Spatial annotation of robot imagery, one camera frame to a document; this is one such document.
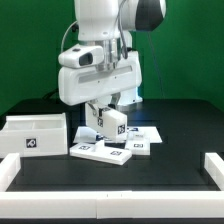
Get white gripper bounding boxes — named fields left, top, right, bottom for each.
left=58, top=51, right=142, bottom=116

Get white cabinet block with markers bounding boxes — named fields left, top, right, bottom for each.
left=85, top=103, right=127, bottom=143

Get white cabinet door panel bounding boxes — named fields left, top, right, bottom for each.
left=125, top=131, right=150, bottom=155

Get white cabinet body box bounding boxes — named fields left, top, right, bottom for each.
left=0, top=113, right=67, bottom=158

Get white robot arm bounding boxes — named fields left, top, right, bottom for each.
left=58, top=0, right=166, bottom=116

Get white marker sheet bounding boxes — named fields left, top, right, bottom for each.
left=73, top=126, right=162, bottom=143

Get white panel with knob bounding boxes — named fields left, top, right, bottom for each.
left=70, top=140, right=132, bottom=165

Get white U-shaped table fence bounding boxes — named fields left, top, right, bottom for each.
left=0, top=153, right=224, bottom=219

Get black base cables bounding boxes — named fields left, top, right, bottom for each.
left=42, top=89, right=61, bottom=100

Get grey camera cable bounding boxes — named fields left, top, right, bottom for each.
left=60, top=20, right=80, bottom=54

